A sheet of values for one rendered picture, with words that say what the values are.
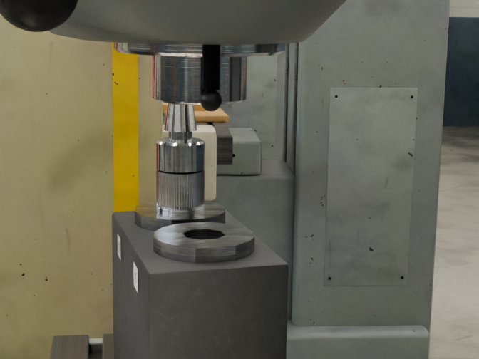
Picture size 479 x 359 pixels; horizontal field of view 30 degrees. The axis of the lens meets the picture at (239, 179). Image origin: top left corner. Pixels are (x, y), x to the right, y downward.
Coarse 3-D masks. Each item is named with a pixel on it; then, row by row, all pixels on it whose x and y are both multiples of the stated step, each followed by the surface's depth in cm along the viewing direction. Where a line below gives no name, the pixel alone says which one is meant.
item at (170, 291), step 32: (128, 224) 87; (160, 224) 84; (192, 224) 82; (224, 224) 82; (128, 256) 82; (160, 256) 76; (192, 256) 74; (224, 256) 75; (256, 256) 77; (128, 288) 83; (160, 288) 72; (192, 288) 73; (224, 288) 74; (256, 288) 74; (128, 320) 83; (160, 320) 73; (192, 320) 73; (224, 320) 74; (256, 320) 75; (128, 352) 84; (160, 352) 73; (192, 352) 74; (224, 352) 75; (256, 352) 76
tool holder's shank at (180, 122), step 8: (168, 104) 86; (176, 104) 85; (184, 104) 85; (168, 112) 85; (176, 112) 85; (184, 112) 85; (192, 112) 86; (168, 120) 85; (176, 120) 85; (184, 120) 85; (192, 120) 86; (168, 128) 85; (176, 128) 85; (184, 128) 85; (192, 128) 86; (176, 136) 86; (184, 136) 86
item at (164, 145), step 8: (160, 144) 85; (168, 144) 85; (176, 144) 85; (184, 144) 85; (192, 144) 85; (200, 144) 86; (168, 152) 85; (176, 152) 85; (184, 152) 85; (192, 152) 85
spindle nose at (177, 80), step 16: (160, 64) 43; (176, 64) 43; (192, 64) 43; (224, 64) 43; (240, 64) 44; (160, 80) 44; (176, 80) 43; (192, 80) 43; (224, 80) 43; (240, 80) 44; (160, 96) 44; (176, 96) 43; (192, 96) 43; (224, 96) 43; (240, 96) 44
